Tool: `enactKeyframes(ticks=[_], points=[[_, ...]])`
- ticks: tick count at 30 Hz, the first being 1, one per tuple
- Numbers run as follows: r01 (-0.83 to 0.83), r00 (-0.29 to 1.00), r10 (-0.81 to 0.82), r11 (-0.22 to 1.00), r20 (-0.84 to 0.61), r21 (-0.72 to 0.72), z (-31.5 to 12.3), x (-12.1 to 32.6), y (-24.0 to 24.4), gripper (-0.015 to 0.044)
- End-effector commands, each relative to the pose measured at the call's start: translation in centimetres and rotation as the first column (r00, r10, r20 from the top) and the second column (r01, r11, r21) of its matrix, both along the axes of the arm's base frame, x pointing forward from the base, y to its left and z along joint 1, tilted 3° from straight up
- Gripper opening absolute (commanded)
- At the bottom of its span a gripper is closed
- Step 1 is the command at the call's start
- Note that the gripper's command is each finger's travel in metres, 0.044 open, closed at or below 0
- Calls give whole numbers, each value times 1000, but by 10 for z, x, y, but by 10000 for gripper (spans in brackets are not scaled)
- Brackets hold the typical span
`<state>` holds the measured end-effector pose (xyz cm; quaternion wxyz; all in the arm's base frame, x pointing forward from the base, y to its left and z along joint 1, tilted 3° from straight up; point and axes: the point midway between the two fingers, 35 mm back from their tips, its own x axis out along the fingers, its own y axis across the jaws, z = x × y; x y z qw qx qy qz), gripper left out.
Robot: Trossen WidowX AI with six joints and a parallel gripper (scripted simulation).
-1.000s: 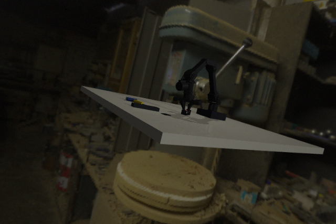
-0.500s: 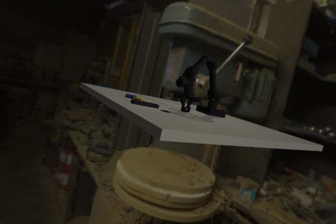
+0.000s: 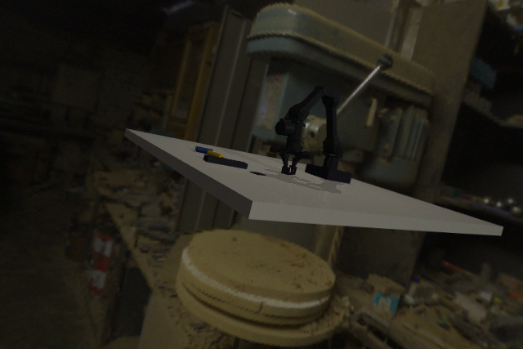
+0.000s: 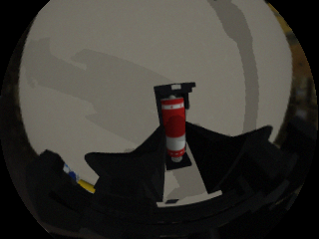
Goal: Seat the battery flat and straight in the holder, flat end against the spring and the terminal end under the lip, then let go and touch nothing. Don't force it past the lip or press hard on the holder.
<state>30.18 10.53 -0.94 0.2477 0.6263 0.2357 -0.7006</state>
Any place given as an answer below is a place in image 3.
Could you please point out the yellow-handled screwdriver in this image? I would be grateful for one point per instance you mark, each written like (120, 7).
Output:
(209, 152)

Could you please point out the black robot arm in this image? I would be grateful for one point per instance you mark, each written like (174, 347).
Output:
(292, 123)

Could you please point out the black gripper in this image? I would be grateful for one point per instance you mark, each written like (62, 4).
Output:
(293, 144)

